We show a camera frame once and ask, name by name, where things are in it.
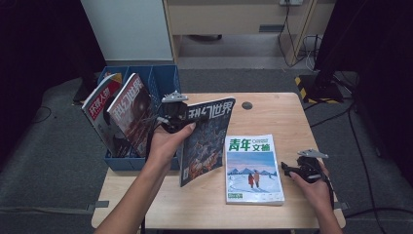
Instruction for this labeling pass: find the dark curtain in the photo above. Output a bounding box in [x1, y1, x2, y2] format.
[315, 0, 413, 186]
[0, 0, 106, 164]

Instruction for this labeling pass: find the person's left hand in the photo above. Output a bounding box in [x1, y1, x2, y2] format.
[147, 121, 198, 170]

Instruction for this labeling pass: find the black hanging power cable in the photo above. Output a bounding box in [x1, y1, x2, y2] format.
[277, 4, 308, 69]

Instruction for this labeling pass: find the magazine with red-brown cover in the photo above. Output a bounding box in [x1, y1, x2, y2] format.
[106, 72, 157, 159]

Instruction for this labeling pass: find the white cabinet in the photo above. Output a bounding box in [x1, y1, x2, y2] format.
[79, 0, 174, 62]

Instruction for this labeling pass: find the right hand-held gripper cable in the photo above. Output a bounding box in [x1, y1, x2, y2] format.
[319, 167, 336, 209]

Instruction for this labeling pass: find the beige wooden desk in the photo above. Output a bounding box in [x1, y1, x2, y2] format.
[162, 0, 335, 67]

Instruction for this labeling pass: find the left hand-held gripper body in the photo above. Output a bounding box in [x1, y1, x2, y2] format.
[160, 91, 193, 135]

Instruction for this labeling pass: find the person's right hand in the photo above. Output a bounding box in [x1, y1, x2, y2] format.
[288, 160, 335, 213]

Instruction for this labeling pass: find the black floor cable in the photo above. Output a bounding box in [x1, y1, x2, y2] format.
[343, 206, 413, 216]
[348, 103, 379, 234]
[308, 108, 354, 129]
[32, 106, 53, 125]

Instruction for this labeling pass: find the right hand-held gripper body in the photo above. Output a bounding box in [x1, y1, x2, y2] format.
[295, 148, 329, 183]

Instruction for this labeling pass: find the magazine with portrait cover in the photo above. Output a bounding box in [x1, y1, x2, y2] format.
[81, 72, 131, 159]

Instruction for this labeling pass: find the magazine with snowy scene cover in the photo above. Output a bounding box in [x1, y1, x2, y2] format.
[224, 134, 285, 207]

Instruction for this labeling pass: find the blue plastic file rack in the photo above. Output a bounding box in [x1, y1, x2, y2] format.
[96, 63, 186, 172]

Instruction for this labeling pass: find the magazine with dark blue cover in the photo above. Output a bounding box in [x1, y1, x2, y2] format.
[179, 97, 237, 188]

